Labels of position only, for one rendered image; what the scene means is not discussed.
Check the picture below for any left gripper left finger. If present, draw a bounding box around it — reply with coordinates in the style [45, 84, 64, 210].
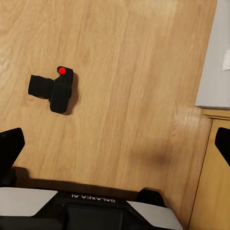
[0, 127, 25, 184]

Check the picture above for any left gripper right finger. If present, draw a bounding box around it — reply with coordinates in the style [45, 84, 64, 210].
[215, 127, 230, 165]

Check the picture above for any digital camera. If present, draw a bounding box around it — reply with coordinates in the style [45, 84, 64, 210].
[28, 66, 73, 114]

